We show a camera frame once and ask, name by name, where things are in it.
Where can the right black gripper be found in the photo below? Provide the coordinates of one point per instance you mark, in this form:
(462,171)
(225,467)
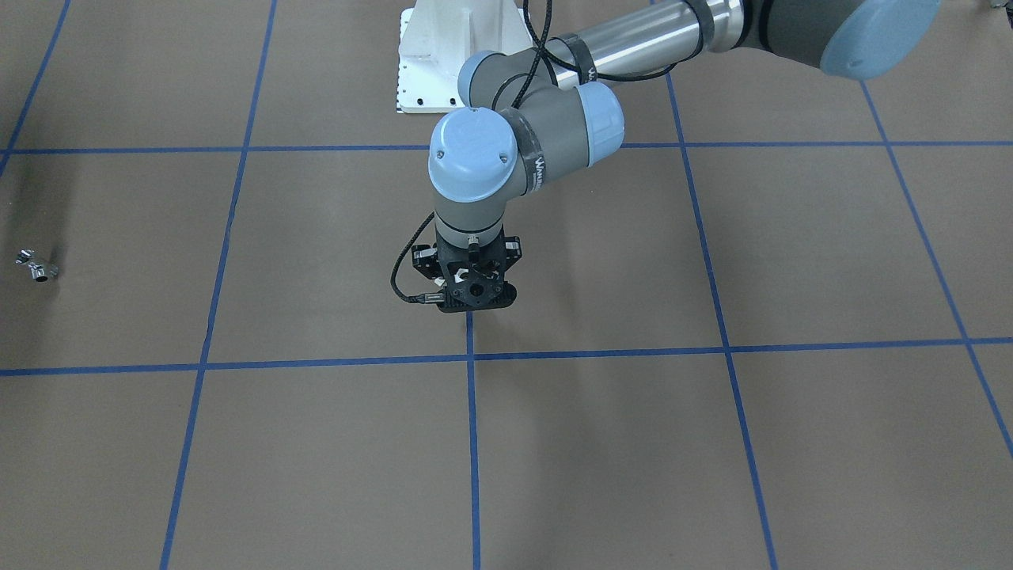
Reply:
(426,262)

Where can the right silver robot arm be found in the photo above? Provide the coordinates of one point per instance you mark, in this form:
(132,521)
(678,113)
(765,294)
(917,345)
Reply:
(528,118)

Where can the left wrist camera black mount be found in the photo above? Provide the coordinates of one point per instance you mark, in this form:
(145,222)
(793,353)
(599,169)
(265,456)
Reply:
(483,288)

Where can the white pedestal column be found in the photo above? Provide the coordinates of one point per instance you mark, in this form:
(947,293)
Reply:
(435,40)

